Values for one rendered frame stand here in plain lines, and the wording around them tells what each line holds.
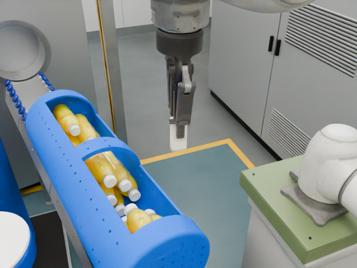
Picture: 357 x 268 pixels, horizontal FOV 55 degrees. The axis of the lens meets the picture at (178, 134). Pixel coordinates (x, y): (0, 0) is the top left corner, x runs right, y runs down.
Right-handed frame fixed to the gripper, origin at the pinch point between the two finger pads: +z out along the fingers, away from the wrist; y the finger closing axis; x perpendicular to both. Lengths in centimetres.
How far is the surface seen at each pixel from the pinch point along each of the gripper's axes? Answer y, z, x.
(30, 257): -20, 52, -40
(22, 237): -24, 48, -42
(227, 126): -216, 149, 98
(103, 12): -106, 5, -10
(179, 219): -5.2, 29.7, 1.8
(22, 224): -29, 48, -43
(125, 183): -32, 40, -10
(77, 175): -29.0, 30.9, -23.5
